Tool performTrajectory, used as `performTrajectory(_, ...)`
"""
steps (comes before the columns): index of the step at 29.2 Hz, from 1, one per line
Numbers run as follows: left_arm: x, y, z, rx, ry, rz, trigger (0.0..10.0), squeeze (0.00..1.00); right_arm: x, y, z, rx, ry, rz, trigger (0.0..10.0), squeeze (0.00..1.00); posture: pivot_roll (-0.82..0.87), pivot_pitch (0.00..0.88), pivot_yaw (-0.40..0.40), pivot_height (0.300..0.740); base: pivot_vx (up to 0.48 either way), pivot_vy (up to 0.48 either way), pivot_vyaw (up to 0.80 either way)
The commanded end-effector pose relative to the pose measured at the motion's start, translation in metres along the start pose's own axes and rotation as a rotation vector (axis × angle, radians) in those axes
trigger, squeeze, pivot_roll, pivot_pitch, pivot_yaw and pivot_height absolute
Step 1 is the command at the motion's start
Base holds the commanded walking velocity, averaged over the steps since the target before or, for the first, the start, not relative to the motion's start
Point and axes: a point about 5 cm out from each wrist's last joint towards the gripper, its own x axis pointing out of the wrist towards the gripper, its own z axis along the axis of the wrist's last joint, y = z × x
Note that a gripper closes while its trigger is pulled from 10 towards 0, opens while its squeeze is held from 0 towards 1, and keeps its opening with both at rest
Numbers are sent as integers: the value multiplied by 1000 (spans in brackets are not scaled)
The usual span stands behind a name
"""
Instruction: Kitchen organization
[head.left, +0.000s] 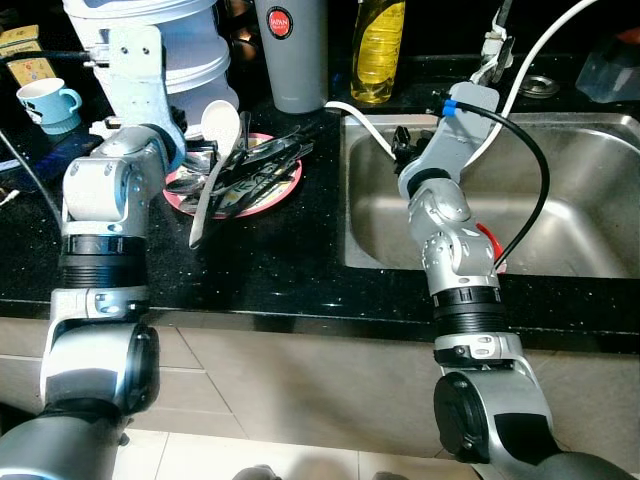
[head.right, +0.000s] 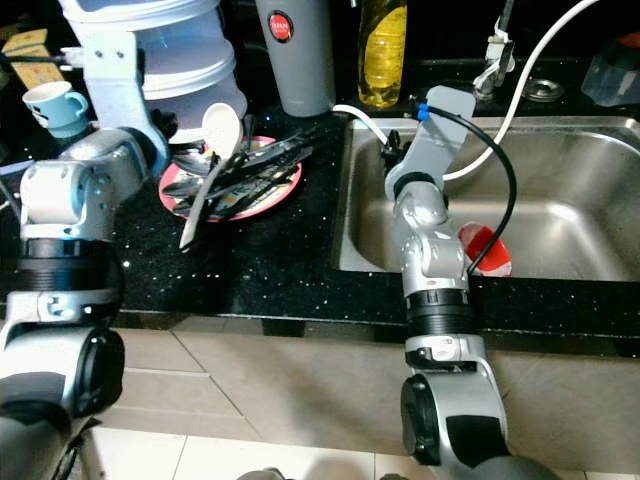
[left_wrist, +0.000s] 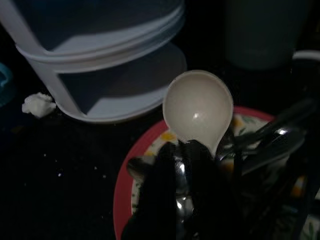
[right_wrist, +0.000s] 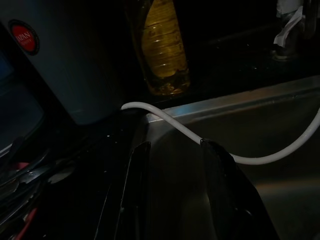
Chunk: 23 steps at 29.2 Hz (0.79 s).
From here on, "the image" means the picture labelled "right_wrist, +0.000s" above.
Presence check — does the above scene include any stainless steel sink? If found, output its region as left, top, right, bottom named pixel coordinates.
left=132, top=74, right=320, bottom=240

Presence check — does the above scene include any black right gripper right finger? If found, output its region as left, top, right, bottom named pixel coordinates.
left=199, top=139, right=281, bottom=240

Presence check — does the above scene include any metal spoon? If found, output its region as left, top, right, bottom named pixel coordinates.
left=0, top=149, right=77, bottom=201

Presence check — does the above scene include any yellow cooking oil bottle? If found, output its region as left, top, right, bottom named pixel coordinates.
left=124, top=0, right=192, bottom=97

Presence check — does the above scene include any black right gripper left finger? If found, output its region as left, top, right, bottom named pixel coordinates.
left=94, top=140, right=152, bottom=240

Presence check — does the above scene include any white flexible hose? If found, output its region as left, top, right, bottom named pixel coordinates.
left=121, top=100, right=320, bottom=166

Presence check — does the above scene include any metal faucet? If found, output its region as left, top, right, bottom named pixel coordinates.
left=271, top=0, right=320, bottom=61

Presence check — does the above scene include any red utensil handle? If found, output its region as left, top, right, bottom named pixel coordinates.
left=13, top=206, right=39, bottom=240

